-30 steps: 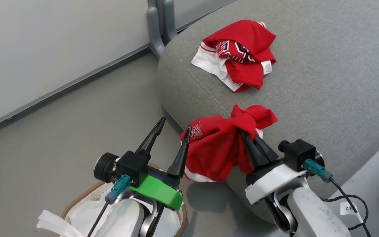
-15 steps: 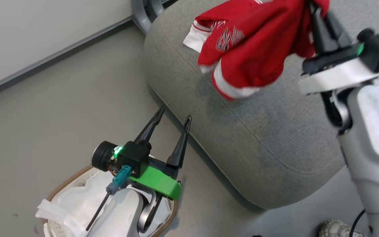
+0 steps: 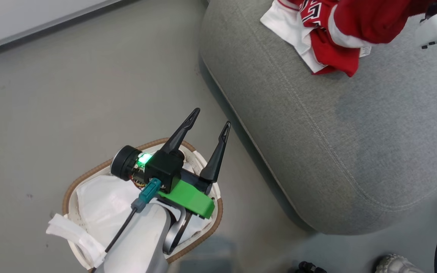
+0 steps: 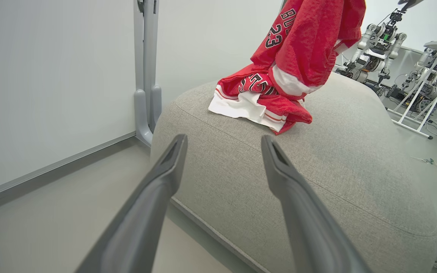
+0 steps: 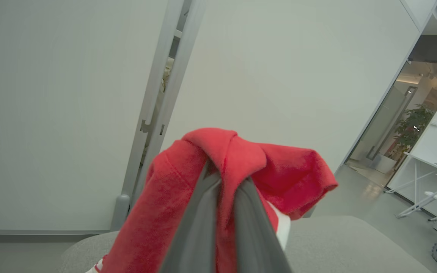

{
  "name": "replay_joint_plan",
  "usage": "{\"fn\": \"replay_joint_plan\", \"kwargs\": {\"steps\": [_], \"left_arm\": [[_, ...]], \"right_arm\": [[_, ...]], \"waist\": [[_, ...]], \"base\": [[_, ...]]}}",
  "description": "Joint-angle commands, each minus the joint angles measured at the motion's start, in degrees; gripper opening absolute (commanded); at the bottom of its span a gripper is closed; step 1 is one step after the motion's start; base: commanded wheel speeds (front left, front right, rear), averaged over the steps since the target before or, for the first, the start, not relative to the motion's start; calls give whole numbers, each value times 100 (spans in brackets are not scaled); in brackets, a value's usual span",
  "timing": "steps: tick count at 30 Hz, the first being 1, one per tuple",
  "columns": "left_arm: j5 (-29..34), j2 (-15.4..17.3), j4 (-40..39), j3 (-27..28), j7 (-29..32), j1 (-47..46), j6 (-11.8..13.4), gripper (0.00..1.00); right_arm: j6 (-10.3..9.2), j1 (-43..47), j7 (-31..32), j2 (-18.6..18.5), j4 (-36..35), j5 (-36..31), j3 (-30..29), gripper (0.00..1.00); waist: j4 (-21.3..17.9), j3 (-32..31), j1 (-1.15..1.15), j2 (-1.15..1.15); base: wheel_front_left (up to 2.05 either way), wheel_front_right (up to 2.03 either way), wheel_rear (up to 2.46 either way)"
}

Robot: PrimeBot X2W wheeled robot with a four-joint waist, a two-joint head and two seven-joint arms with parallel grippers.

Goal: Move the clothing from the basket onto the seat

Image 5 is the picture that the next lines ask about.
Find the green potted plant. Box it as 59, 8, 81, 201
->
393, 105, 435, 160

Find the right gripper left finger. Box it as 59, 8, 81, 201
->
160, 159, 222, 273

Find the grey partition foot bracket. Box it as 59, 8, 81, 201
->
110, 194, 131, 232

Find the red patterned garment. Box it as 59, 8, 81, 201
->
86, 128, 338, 273

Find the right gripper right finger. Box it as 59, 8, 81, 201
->
234, 176, 293, 273

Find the glass door with long handle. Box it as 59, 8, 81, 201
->
346, 61, 437, 186

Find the white plant pot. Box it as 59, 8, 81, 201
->
374, 154, 397, 174

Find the grey partition frame post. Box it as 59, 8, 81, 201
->
122, 0, 207, 213

